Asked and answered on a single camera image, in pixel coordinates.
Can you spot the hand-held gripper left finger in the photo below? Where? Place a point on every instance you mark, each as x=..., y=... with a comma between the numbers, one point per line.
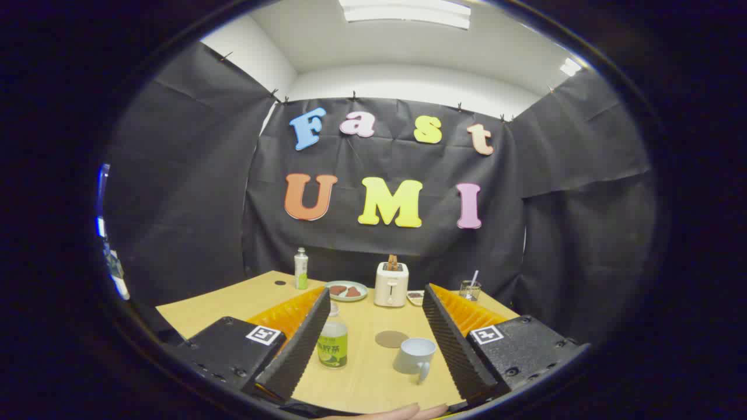
x=300, y=344

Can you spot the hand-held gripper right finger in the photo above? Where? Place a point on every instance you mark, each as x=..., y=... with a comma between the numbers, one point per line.
x=455, y=344

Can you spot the green label juice bottle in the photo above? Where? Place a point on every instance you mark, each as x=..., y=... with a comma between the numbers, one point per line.
x=334, y=347

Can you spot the white cup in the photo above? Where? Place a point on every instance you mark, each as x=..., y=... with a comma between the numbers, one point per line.
x=411, y=356

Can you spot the brown round coaster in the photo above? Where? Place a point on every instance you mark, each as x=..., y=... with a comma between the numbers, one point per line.
x=391, y=339

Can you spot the white and green spray bottle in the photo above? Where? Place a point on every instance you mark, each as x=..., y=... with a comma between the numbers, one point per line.
x=301, y=271

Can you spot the clear square holder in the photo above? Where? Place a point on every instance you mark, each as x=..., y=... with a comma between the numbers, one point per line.
x=470, y=291

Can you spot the white divided dish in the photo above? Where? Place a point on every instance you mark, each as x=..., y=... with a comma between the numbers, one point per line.
x=415, y=297

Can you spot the brown toast slice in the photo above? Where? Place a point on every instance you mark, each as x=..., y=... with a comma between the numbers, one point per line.
x=338, y=290
x=353, y=292

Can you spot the wooden table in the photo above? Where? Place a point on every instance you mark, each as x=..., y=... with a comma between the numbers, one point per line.
x=362, y=379

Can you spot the pale green plate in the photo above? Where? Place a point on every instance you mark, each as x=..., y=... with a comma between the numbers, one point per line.
x=356, y=298

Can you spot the white toaster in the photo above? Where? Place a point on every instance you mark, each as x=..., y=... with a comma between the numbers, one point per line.
x=391, y=289

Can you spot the brown bread in toaster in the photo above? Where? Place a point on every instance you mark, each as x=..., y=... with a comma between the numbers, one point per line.
x=393, y=262

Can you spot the small ceiling light panel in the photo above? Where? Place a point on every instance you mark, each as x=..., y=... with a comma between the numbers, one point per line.
x=571, y=67

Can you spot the large ceiling light panel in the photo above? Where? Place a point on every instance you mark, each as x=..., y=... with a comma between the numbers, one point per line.
x=405, y=13

